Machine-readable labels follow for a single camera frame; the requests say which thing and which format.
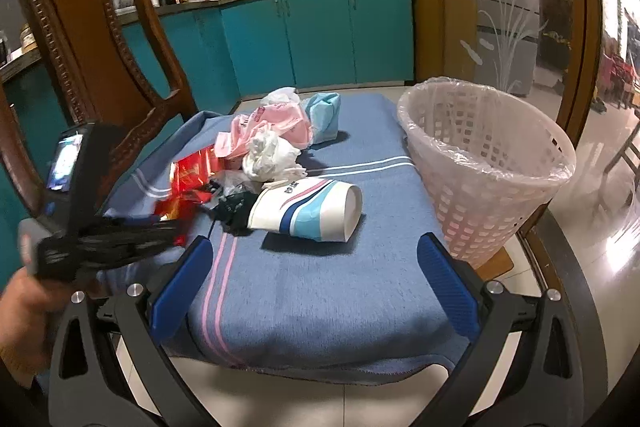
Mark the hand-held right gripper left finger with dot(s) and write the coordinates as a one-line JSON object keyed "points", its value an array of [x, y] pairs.
{"points": [[179, 289]]}

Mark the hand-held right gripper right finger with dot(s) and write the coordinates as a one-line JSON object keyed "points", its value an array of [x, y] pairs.
{"points": [[447, 287]]}

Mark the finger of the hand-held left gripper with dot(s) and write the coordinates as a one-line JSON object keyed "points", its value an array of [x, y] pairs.
{"points": [[145, 223], [135, 247]]}

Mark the red foil wrapper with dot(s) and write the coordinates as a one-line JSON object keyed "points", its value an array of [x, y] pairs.
{"points": [[192, 174]]}

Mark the white plastic lattice basket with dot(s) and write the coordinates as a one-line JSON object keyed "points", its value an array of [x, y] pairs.
{"points": [[465, 212]]}

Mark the clear plastic bin liner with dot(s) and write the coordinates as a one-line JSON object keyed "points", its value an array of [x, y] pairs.
{"points": [[505, 142]]}

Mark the light blue scaled cloth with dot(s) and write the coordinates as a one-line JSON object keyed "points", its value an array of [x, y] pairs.
{"points": [[322, 117]]}

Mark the person's left hand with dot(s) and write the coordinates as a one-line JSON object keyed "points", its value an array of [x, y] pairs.
{"points": [[22, 317]]}

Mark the black plastic bag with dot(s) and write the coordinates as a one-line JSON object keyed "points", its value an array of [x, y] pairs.
{"points": [[235, 209]]}

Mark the clear plastic wrapper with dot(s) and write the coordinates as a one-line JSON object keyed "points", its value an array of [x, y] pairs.
{"points": [[234, 181]]}

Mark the blue striped blanket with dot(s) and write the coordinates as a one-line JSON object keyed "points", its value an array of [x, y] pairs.
{"points": [[325, 292]]}

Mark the crumpled white tissue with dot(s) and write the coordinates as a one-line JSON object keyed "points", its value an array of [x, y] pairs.
{"points": [[267, 154]]}

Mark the white and blue paper cup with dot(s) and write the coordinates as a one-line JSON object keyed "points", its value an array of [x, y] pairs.
{"points": [[310, 212]]}

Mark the pink plastic bag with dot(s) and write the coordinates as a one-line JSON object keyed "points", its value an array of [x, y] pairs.
{"points": [[280, 122]]}

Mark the carved wooden chair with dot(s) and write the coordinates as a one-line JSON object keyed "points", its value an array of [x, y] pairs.
{"points": [[90, 32]]}

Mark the white plastic bag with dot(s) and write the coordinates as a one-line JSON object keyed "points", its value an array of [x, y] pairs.
{"points": [[280, 96]]}

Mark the teal kitchen base cabinets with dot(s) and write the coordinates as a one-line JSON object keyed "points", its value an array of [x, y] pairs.
{"points": [[320, 37]]}

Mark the etched glass sliding door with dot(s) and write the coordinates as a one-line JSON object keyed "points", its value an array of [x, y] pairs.
{"points": [[505, 7]]}

